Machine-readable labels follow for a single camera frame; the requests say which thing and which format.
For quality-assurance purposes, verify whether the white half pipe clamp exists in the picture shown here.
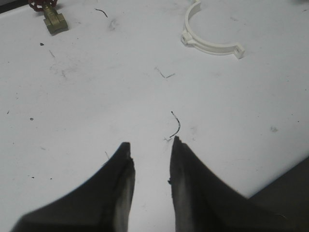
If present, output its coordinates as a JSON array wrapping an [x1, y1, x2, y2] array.
[[180, 0, 246, 60]]

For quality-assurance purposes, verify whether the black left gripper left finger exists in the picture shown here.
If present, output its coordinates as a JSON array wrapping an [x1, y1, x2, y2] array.
[[12, 142, 135, 232]]

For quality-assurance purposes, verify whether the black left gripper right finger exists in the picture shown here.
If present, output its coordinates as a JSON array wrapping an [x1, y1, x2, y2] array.
[[170, 137, 309, 232]]

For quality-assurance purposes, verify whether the brass valve red handwheel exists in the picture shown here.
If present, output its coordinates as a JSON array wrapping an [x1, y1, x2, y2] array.
[[28, 0, 69, 35]]

